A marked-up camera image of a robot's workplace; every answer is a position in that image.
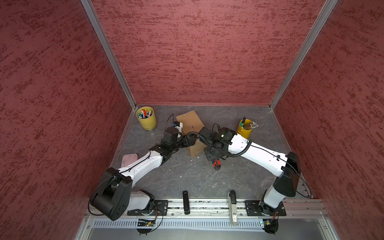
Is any brown cardboard express box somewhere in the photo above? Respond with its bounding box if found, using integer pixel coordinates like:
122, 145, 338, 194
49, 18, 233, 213
175, 110, 208, 159

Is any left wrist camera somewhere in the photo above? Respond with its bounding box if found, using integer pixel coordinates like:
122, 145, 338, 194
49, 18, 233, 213
172, 121, 183, 135

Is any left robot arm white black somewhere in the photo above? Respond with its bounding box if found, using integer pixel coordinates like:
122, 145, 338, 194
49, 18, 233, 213
88, 134, 197, 221

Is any yellow pen cup left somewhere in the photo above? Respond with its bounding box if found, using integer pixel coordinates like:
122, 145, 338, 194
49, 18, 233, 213
136, 107, 157, 131

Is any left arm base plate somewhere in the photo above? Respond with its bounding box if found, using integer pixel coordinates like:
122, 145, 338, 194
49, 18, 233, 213
127, 200, 169, 217

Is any yellow pen cup right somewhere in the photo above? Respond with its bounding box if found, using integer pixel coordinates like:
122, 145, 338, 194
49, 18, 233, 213
237, 117, 258, 139

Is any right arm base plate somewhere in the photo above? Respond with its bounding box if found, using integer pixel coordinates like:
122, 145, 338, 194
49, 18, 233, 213
245, 200, 287, 217

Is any grey black clamp handle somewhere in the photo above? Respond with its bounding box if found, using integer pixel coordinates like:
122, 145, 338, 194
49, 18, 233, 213
228, 190, 238, 226

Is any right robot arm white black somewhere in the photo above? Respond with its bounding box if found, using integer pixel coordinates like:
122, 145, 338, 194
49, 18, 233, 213
197, 127, 301, 216

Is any yellow pen cup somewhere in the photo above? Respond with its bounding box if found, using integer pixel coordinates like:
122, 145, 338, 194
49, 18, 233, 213
136, 107, 157, 131
237, 117, 258, 139

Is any red black utility knife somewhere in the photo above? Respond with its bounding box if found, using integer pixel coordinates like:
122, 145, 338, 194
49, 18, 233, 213
212, 159, 221, 171

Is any aluminium frame rail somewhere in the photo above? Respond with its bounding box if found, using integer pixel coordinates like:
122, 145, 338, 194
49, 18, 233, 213
85, 197, 329, 219

